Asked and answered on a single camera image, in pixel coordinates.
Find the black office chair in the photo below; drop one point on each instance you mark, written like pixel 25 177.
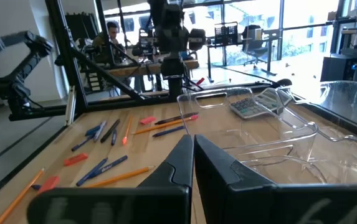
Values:
pixel 254 40

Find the black rounded knob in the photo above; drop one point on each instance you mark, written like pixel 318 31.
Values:
pixel 282 82

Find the white strip bracket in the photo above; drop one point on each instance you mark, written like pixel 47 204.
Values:
pixel 70 105

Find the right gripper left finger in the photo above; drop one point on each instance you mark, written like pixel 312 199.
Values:
pixel 153 202

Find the black cabinet box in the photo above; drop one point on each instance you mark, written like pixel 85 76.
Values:
pixel 337 67

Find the seated person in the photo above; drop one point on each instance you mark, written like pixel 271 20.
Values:
pixel 111 34

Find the pink eraser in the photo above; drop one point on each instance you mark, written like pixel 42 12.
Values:
pixel 147 120

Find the orange pencil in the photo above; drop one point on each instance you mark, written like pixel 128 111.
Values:
pixel 19 196
pixel 127 130
pixel 165 125
pixel 119 177

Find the grey desk calculator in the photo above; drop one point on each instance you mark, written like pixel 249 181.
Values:
pixel 250 107

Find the wooden work table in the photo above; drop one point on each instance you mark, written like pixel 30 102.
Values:
pixel 140 70

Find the orange-red eraser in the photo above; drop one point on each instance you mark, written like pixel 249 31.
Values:
pixel 75 159

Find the black office desk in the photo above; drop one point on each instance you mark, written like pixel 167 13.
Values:
pixel 273 56

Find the black perforated crate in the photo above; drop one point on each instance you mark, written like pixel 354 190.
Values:
pixel 225 34

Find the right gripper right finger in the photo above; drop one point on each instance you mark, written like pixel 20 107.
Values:
pixel 243 202

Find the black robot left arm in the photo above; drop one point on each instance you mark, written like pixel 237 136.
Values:
pixel 172 77

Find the red eraser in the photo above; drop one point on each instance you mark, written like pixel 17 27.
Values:
pixel 49 183

